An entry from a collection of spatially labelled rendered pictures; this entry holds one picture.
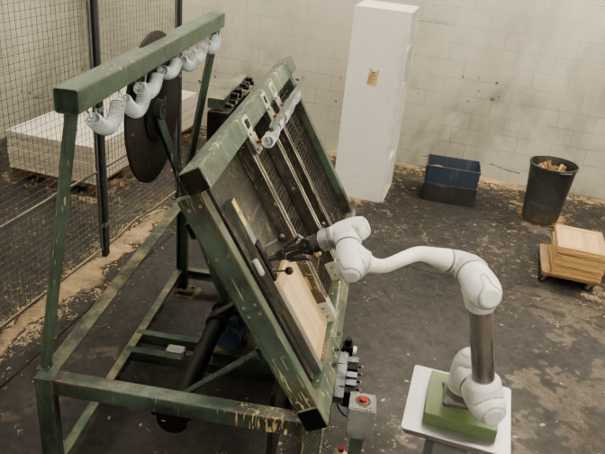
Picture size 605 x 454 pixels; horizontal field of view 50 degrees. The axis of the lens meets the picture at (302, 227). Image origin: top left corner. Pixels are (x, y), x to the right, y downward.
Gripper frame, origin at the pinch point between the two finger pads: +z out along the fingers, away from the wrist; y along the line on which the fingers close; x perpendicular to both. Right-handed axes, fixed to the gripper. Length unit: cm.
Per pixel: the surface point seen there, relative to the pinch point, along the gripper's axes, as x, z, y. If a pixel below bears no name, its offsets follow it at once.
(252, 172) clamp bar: 54, 13, -24
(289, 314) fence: 12.0, 12.5, 34.3
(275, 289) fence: 12.0, 12.9, 19.9
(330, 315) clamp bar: 54, 10, 65
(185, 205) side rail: -12.4, 18.9, -38.4
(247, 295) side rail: -12.6, 14.5, 6.8
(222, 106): 137, 41, -47
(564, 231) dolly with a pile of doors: 334, -133, 211
